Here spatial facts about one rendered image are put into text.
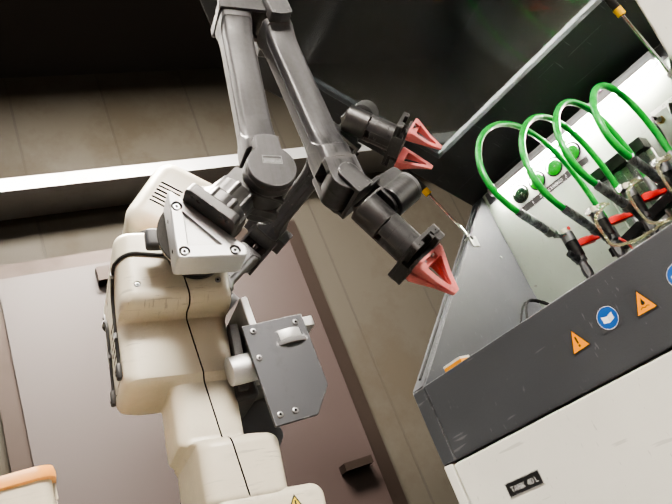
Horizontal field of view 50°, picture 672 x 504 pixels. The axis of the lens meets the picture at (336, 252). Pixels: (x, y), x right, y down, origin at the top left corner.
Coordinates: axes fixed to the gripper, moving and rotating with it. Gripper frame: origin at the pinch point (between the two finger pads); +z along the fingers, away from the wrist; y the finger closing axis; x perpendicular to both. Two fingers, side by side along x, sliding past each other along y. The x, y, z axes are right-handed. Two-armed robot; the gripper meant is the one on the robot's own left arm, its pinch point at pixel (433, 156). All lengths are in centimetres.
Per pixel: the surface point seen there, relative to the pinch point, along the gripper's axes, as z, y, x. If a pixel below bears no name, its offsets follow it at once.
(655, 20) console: 29, -34, -25
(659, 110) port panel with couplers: 42, -13, -37
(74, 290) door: -104, 144, -45
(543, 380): 34.0, 12.5, 33.9
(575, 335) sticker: 34.4, 2.1, 31.7
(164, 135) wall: -117, 126, -135
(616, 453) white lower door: 47, 11, 45
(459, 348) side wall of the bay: 23.4, 36.5, 9.4
